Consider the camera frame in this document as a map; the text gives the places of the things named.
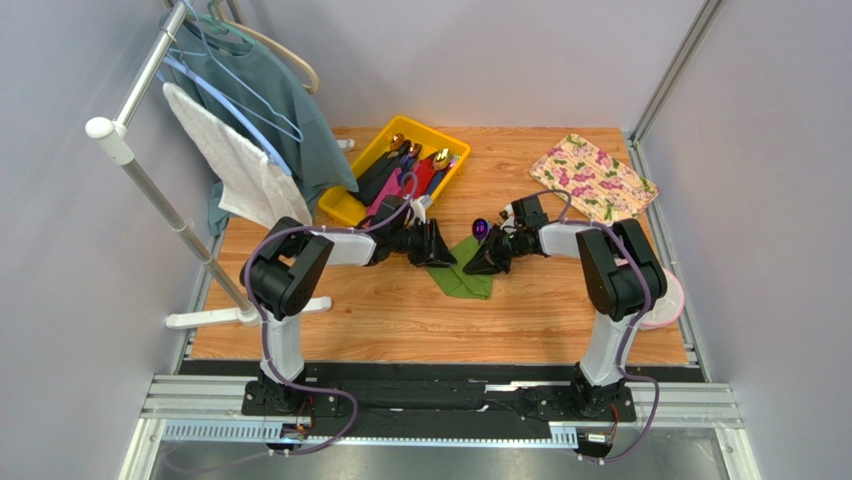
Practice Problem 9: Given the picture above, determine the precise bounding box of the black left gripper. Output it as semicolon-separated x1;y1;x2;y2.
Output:
391;219;459;269

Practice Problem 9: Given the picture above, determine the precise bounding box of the dark purple spoon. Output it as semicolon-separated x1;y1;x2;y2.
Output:
471;218;492;243

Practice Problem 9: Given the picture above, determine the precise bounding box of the green paper napkin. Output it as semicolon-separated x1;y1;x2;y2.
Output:
427;236;493;300

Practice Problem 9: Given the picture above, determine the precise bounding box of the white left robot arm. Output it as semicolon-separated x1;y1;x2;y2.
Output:
240;195;457;416

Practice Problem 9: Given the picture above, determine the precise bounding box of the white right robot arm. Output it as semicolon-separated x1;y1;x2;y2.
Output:
463;195;668;418

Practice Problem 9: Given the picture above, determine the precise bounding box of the pink rolled napkin in bin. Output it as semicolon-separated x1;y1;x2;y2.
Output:
366;167;404;216

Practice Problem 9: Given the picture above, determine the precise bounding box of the blue rolled napkin in bin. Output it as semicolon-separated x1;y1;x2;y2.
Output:
425;155;459;197

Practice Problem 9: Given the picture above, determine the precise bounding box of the red rolled napkin in bin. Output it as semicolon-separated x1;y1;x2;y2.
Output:
406;151;449;199

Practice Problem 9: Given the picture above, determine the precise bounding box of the black rolled napkin in bin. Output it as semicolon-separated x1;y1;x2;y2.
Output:
349;140;412;207

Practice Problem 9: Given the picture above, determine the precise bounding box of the yellow plastic cutlery bin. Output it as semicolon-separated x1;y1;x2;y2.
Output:
318;115;472;226

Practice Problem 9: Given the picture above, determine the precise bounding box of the floral patterned tray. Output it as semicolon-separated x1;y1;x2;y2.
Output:
529;134;659;224

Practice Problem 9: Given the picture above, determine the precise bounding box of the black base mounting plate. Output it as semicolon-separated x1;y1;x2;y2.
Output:
260;362;637;440

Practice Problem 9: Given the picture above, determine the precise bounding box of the white mesh food cover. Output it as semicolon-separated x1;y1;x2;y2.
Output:
638;268;686;331

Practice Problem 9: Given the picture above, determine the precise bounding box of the white towel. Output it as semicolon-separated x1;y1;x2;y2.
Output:
163;83;313;229

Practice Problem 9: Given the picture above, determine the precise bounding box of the grey-green t-shirt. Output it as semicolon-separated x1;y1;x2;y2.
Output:
163;19;358;218

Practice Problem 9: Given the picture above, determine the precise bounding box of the wooden clothes hanger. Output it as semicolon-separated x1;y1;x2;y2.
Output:
207;0;320;95

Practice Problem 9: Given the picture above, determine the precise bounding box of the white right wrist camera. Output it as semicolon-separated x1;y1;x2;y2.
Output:
499;204;517;232

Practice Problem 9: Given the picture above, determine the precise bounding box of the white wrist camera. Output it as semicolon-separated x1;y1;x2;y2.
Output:
407;195;433;226
499;204;517;232

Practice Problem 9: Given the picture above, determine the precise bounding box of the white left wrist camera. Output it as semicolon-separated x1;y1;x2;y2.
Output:
407;195;433;226

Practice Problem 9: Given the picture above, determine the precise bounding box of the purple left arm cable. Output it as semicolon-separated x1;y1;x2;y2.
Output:
242;171;421;457

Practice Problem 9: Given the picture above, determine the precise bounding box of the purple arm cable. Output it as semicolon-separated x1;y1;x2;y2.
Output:
242;171;421;457
499;189;662;465

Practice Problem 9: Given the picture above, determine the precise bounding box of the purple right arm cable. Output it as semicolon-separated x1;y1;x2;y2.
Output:
499;189;662;465

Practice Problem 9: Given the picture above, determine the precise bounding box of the aluminium frame rail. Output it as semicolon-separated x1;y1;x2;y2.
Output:
120;375;760;479

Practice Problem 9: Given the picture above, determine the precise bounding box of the blue wire hanger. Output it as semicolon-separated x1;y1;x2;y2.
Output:
158;20;304;176

